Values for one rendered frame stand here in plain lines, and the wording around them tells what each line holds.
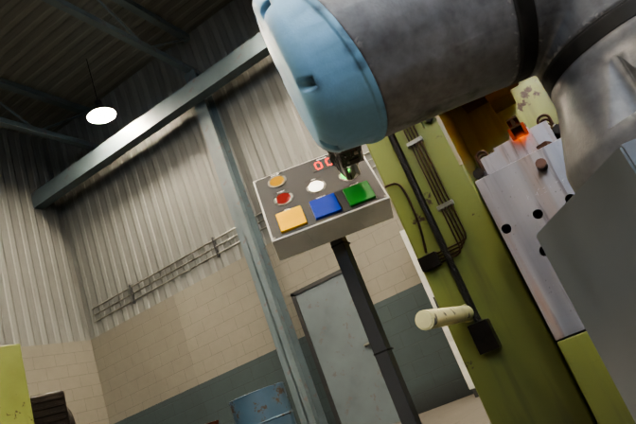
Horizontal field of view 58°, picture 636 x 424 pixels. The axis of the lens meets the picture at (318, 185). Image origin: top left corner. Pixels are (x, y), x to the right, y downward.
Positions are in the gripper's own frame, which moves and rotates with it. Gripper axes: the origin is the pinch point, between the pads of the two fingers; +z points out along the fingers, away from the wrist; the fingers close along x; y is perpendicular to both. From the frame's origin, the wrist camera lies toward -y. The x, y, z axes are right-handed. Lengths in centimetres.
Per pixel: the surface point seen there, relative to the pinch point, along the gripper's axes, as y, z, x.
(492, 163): 11.5, 4.8, 37.6
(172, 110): -723, 352, -136
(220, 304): -498, 579, -170
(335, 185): 0.0, 2.3, -4.9
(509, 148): 11.4, 1.8, 42.9
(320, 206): 6.8, 1.6, -11.3
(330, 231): 12.3, 6.4, -11.1
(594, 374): 64, 30, 34
